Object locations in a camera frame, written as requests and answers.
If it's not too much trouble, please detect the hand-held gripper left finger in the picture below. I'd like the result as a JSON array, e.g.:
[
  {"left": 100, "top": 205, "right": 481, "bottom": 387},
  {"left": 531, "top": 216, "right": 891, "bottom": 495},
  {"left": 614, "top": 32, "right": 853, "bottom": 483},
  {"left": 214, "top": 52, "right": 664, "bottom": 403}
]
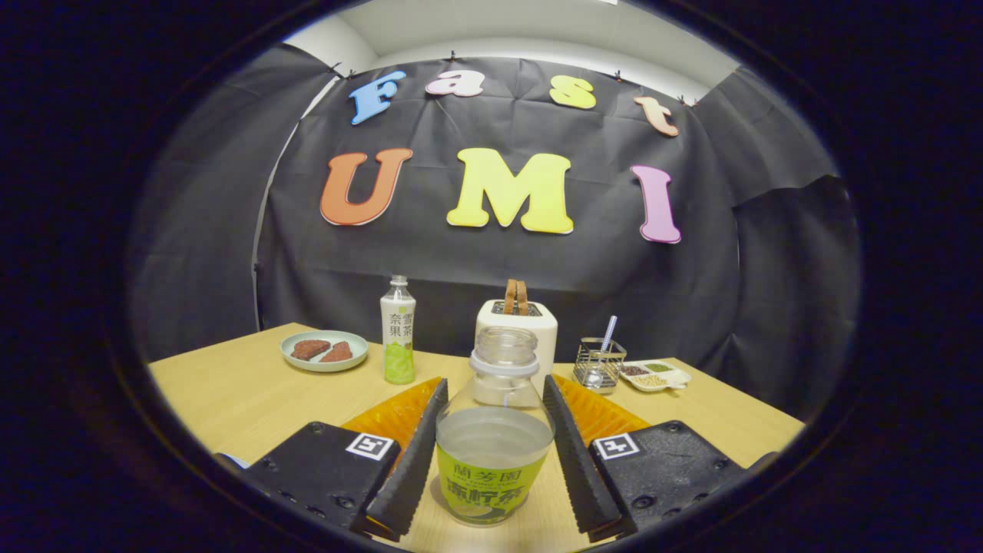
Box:
[{"left": 215, "top": 376, "right": 449, "bottom": 542}]

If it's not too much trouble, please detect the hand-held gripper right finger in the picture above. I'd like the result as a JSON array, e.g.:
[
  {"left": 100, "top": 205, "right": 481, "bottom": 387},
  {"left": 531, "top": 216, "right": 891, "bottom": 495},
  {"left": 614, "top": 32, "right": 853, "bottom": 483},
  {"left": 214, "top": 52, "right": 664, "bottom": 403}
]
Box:
[{"left": 542, "top": 374, "right": 752, "bottom": 542}]

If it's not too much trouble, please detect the clear juice bottle green label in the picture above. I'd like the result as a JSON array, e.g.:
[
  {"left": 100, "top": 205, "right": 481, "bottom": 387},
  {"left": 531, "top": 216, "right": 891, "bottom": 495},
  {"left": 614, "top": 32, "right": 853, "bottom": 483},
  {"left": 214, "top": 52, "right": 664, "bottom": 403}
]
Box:
[{"left": 435, "top": 326, "right": 555, "bottom": 528}]

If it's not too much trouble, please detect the slim bottle white green label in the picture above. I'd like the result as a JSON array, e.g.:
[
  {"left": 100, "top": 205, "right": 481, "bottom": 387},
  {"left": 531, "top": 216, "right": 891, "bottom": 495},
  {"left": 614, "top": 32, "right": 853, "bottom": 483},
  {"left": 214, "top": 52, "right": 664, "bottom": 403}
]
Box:
[{"left": 380, "top": 276, "right": 417, "bottom": 386}]

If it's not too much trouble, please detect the white divided dish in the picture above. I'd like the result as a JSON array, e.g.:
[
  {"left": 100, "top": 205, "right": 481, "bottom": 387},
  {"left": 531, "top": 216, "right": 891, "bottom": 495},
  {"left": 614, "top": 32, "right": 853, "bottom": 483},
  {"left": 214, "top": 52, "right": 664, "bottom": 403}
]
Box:
[{"left": 619, "top": 359, "right": 692, "bottom": 393}]

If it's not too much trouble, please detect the white toaster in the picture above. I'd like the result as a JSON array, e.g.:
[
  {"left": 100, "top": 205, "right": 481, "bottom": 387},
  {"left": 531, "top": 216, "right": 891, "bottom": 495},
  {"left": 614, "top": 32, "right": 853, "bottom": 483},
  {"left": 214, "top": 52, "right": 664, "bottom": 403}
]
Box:
[{"left": 475, "top": 300, "right": 559, "bottom": 396}]

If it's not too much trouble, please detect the pale green plate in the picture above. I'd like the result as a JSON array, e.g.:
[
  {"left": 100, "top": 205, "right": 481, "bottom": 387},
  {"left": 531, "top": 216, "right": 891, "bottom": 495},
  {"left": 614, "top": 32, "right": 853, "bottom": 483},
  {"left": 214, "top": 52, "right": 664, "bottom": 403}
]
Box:
[{"left": 280, "top": 330, "right": 369, "bottom": 373}]

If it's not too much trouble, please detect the wooden table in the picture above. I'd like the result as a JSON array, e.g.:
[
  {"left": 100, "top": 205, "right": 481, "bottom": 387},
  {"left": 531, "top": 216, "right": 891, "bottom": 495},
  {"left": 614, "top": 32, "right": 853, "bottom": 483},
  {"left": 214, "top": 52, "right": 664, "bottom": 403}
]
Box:
[{"left": 147, "top": 323, "right": 806, "bottom": 553}]

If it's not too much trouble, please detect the black backdrop cloth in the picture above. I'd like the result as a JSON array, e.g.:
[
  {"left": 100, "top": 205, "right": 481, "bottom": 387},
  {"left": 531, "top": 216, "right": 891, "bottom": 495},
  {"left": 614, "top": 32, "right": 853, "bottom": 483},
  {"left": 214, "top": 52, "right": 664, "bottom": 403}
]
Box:
[{"left": 127, "top": 42, "right": 861, "bottom": 423}]

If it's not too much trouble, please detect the wire mesh holder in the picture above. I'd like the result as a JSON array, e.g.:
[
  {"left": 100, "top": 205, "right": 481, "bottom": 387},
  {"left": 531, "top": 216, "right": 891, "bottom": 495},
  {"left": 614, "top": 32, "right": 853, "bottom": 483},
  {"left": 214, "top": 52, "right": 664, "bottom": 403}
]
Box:
[{"left": 573, "top": 337, "right": 627, "bottom": 395}]

